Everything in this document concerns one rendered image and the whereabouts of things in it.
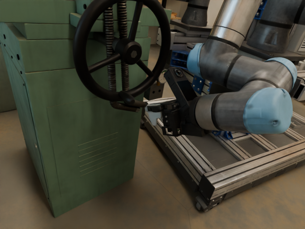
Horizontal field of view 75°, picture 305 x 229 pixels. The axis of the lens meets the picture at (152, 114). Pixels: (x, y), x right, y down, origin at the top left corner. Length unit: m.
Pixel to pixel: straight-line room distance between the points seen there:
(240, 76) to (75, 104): 0.54
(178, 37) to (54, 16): 0.72
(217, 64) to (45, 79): 0.49
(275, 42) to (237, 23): 0.45
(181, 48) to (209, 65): 0.77
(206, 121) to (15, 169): 1.18
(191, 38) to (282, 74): 0.86
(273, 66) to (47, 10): 0.55
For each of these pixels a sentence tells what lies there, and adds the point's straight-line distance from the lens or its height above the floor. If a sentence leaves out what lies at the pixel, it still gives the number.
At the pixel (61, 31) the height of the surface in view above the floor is 0.82.
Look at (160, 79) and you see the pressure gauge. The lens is 0.84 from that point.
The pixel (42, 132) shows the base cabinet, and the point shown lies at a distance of 0.78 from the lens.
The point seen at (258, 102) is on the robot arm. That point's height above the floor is 0.83.
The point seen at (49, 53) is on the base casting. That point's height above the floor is 0.76.
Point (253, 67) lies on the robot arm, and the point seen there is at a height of 0.86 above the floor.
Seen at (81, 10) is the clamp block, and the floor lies 0.88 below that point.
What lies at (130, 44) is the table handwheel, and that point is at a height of 0.83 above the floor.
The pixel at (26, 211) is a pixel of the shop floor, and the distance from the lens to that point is 1.20.
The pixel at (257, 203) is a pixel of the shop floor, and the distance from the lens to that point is 1.40.
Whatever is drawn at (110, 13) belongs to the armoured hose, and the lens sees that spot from 0.58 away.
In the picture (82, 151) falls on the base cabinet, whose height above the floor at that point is 0.36.
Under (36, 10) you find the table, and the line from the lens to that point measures 0.64.
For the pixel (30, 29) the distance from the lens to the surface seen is 0.64.
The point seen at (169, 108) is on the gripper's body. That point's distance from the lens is 0.47.
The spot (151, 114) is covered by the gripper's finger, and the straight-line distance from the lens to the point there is 0.55.
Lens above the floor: 0.96
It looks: 32 degrees down
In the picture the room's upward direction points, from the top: 9 degrees clockwise
